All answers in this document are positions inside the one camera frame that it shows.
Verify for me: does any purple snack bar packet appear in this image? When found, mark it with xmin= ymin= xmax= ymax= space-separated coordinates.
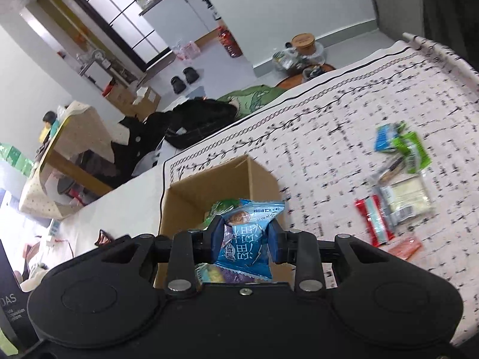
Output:
xmin=195 ymin=263 xmax=255 ymax=284

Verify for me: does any small green snack packet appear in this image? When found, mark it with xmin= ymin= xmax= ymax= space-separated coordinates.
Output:
xmin=201 ymin=199 xmax=240 ymax=229

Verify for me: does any blue snack packet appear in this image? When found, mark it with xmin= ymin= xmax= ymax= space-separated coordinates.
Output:
xmin=215 ymin=199 xmax=284 ymax=280

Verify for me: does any red white snack packet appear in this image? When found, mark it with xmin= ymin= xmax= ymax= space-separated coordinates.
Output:
xmin=355 ymin=194 xmax=395 ymax=247

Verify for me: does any small orange snack packet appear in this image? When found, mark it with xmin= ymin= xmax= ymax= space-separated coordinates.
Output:
xmin=387 ymin=236 xmax=422 ymax=260

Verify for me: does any clear packet with crackers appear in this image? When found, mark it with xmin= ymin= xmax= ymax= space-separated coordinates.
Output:
xmin=373 ymin=174 xmax=433 ymax=227

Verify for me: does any green candy packet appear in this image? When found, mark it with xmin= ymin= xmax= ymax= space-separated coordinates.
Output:
xmin=374 ymin=121 xmax=431 ymax=174

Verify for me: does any brown cardboard box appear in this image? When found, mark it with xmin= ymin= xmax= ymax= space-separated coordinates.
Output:
xmin=155 ymin=156 xmax=294 ymax=292

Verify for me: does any brown hair claw clip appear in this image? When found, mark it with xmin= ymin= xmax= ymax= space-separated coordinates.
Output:
xmin=94 ymin=229 xmax=114 ymax=247

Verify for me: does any patterned white cloth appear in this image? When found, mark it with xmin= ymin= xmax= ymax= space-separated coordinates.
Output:
xmin=163 ymin=34 xmax=478 ymax=344

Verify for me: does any black bag on floor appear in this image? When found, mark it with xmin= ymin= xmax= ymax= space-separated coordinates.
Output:
xmin=165 ymin=97 xmax=237 ymax=149

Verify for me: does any table with dotted cloth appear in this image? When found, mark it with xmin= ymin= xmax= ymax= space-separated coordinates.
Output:
xmin=19 ymin=101 xmax=130 ymax=220

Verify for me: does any cardboard box with tissues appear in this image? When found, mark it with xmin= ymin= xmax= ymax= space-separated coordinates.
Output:
xmin=131 ymin=87 xmax=161 ymax=121

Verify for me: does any green floor mat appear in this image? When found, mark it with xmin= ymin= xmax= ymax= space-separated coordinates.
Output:
xmin=217 ymin=85 xmax=286 ymax=119

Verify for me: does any black slipper left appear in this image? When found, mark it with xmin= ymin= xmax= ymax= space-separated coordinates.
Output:
xmin=171 ymin=76 xmax=187 ymax=94

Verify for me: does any black slipper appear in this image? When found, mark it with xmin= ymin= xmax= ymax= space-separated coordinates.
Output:
xmin=171 ymin=76 xmax=187 ymax=94
xmin=183 ymin=66 xmax=200 ymax=84

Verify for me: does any black slipper right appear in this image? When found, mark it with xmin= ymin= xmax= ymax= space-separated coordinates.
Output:
xmin=183 ymin=66 xmax=200 ymax=84

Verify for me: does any glass jar on floor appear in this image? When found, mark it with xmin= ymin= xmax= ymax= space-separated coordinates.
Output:
xmin=272 ymin=48 xmax=299 ymax=73

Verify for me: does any jar with wooden lid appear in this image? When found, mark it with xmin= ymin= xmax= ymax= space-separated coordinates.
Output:
xmin=285 ymin=33 xmax=325 ymax=65

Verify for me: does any pink plastic bag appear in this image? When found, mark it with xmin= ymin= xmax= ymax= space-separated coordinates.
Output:
xmin=173 ymin=41 xmax=201 ymax=61

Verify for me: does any red oil bottle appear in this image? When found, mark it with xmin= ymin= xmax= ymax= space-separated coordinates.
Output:
xmin=218 ymin=26 xmax=243 ymax=57

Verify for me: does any white kitchen cabinet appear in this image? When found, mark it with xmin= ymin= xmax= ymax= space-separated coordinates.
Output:
xmin=140 ymin=0 xmax=218 ymax=53

